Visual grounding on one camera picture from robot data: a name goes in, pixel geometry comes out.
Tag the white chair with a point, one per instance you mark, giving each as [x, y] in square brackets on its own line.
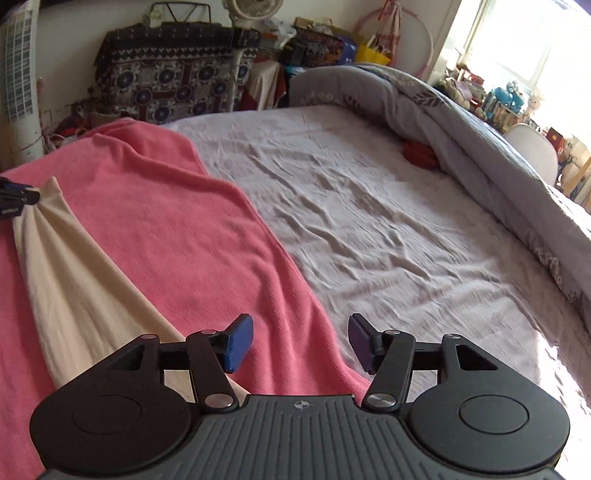
[531, 147]

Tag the red box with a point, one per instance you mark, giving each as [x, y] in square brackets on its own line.
[556, 137]

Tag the colourful printed bag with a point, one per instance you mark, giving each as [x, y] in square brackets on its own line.
[323, 50]

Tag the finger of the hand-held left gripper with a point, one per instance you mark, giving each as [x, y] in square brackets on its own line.
[10, 212]
[18, 196]

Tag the grey leaf-print duvet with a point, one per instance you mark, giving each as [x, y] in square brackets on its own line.
[461, 152]

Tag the windowsill toy clutter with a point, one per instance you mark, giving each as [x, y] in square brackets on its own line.
[466, 92]

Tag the cream knit garment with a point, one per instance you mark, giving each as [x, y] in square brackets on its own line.
[69, 277]

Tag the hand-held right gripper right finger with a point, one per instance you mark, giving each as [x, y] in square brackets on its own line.
[362, 344]

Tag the blue plush toy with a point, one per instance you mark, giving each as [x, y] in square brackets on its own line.
[510, 98]

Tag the wooden easel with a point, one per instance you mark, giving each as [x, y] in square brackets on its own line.
[579, 175]

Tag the white pedestal fan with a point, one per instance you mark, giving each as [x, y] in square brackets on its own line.
[247, 7]

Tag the light purple bed sheet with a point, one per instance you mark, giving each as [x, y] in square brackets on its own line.
[369, 207]

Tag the pink hula hoop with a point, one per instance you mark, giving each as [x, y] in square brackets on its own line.
[431, 41]

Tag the white tower fan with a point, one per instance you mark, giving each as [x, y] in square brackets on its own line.
[21, 69]

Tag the red cloth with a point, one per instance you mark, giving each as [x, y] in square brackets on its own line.
[418, 154]

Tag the patterned dark cloth cover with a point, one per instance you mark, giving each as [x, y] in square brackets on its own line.
[175, 78]

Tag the yellow bag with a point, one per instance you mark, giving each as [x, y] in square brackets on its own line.
[371, 54]

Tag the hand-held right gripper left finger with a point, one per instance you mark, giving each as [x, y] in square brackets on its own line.
[240, 344]

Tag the pink blanket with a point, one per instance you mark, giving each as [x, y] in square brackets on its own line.
[161, 207]

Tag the window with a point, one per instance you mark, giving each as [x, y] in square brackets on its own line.
[531, 37]

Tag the pink floral curtain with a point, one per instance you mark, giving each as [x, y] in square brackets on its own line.
[390, 14]

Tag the white plush rabbit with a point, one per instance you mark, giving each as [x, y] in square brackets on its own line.
[534, 102]

